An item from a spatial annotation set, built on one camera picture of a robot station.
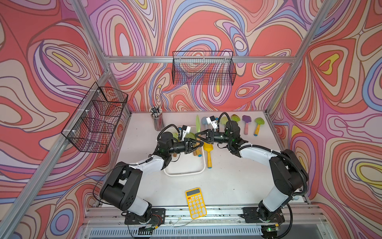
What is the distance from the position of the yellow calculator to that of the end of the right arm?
276mm

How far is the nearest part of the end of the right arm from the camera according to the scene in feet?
2.23

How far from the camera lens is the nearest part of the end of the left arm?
2.18 ft

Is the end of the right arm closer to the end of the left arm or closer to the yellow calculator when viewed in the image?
the end of the left arm

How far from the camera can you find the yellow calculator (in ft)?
2.46

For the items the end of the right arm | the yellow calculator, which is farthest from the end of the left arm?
the yellow calculator

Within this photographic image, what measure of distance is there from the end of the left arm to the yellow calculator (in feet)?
0.78
